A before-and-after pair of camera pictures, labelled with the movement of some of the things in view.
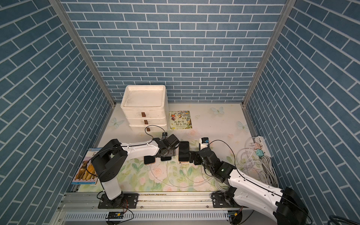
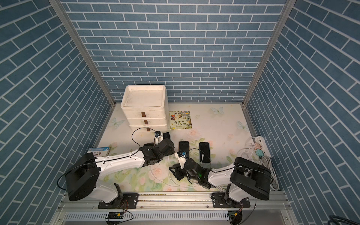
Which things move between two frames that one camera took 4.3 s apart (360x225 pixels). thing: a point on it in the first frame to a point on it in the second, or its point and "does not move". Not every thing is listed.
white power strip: (263, 145) does not move
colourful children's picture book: (180, 119) does not move
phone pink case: (183, 151) does not move
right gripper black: (198, 154) to (178, 171)
